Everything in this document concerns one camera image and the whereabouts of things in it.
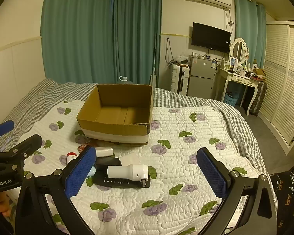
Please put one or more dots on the black wall television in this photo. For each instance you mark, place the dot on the black wall television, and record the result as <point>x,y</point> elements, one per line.
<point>210,36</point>

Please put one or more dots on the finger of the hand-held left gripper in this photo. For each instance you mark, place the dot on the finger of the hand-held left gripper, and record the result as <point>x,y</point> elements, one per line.
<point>1,128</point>
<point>27,144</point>

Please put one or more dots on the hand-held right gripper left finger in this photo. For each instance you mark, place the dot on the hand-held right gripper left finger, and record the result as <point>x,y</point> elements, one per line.
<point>79,173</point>

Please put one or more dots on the grey checked bedsheet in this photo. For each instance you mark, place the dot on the grey checked bedsheet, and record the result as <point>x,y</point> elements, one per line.
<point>39,90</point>

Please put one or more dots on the white cylindrical electric device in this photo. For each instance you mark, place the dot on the white cylindrical electric device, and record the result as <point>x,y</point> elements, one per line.
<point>122,171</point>

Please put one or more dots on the white bottle with red cap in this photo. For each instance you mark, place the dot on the white bottle with red cap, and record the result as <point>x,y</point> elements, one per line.
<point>71,158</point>

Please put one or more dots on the white pole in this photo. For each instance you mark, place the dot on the white pole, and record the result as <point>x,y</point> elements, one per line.
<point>153,66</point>

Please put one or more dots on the teal curtain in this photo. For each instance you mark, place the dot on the teal curtain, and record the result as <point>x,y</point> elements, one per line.
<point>76,29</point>
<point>247,19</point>
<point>137,34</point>

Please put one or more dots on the white square box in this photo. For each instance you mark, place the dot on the white square box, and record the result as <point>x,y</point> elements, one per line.
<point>129,159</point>

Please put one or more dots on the white dressing table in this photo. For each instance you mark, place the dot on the white dressing table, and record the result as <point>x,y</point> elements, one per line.
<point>237,78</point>

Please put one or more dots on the person's left hand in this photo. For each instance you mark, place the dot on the person's left hand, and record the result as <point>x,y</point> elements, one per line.
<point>0,200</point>

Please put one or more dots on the brown cardboard box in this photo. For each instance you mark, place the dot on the brown cardboard box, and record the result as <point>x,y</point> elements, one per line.
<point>112,128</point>

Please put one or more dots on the black remote control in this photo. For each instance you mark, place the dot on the black remote control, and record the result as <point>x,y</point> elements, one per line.
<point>117,183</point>

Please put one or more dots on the white louvred wardrobe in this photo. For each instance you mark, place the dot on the white louvred wardrobe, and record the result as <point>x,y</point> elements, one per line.
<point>281,78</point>

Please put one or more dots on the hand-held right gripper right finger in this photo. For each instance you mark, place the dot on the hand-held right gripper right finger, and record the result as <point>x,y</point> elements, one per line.
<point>212,173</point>

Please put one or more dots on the white floral quilt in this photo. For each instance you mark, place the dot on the white floral quilt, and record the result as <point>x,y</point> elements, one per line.
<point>186,188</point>

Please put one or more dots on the dark suitcase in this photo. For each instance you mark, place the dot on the dark suitcase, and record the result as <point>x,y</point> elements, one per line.
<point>258,98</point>

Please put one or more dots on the small black box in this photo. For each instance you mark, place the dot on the small black box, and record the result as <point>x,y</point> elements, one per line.
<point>107,161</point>

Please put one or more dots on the blue plastic basket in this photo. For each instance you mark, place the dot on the blue plastic basket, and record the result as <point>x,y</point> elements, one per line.
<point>230,100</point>

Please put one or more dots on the clear water jug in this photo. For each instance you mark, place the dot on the clear water jug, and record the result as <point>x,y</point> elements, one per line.
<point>124,79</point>

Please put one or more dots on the white oval vanity mirror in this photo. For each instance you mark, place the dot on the white oval vanity mirror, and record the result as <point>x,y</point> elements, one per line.
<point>239,51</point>

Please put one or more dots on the dark printed clothing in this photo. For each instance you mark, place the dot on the dark printed clothing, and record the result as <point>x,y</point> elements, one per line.
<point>289,195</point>

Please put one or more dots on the grey small fridge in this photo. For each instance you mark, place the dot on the grey small fridge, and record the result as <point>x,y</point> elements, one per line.
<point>201,78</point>

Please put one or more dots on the pink patterned box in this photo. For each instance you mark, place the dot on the pink patterned box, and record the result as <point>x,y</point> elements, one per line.
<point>83,148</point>

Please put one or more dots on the light blue small object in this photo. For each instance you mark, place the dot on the light blue small object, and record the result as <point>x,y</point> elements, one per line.
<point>93,171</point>

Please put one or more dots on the small white box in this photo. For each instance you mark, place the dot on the small white box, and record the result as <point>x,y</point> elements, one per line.
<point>104,151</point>

